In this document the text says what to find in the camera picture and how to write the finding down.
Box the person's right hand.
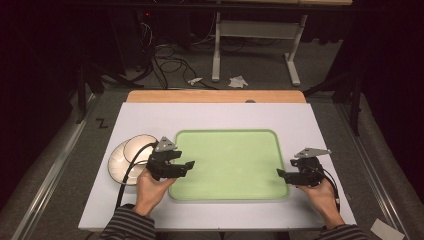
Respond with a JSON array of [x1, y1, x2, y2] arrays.
[[297, 179, 346, 230]]

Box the green tray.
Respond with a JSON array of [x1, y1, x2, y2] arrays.
[[167, 128, 291, 202]]

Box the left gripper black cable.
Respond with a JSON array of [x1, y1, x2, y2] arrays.
[[114, 141, 158, 212]]

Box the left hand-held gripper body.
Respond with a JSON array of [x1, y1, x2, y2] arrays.
[[145, 135, 188, 183]]

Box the white desk frame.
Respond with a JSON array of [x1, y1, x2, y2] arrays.
[[211, 11, 310, 88]]

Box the crumpled white paper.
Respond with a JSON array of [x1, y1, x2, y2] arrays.
[[228, 75, 250, 90]]

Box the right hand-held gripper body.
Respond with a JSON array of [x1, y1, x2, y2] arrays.
[[289, 147, 333, 188]]

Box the metal floor rail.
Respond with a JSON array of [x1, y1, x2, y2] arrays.
[[334, 101, 414, 240], [9, 93, 101, 240]]

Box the large white plate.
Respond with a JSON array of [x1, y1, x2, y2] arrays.
[[107, 139, 149, 186]]

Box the flat white paper sheet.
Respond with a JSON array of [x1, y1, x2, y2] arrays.
[[369, 217, 406, 240]]

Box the black metal stand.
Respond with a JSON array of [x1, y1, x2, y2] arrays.
[[74, 61, 145, 125], [302, 59, 365, 137]]

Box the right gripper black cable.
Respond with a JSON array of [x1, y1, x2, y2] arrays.
[[309, 165, 342, 213]]

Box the black floor cables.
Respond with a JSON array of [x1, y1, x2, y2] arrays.
[[134, 19, 219, 91]]

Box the small white plate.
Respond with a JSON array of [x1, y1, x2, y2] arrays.
[[122, 133, 160, 166]]

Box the person's left hand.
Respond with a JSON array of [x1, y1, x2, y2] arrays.
[[133, 168, 178, 217]]

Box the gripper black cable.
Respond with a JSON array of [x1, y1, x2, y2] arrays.
[[309, 165, 342, 213], [114, 141, 158, 212]]

